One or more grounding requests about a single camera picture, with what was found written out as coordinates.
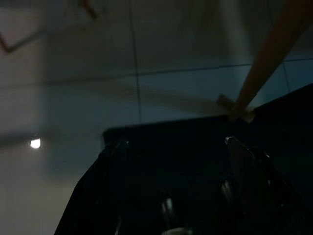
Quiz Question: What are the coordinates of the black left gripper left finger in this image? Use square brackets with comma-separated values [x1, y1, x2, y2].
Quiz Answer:
[53, 139, 130, 235]

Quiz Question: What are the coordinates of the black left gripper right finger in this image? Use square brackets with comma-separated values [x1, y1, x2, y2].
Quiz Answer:
[225, 136, 313, 235]

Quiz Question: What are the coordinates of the small dark floor mat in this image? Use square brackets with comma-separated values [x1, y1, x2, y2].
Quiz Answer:
[102, 83, 313, 235]

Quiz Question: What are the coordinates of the dark brown wooden table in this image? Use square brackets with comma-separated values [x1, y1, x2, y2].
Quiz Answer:
[228, 0, 313, 122]

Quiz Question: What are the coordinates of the wooden chair frame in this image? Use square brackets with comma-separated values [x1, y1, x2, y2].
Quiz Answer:
[0, 0, 98, 53]

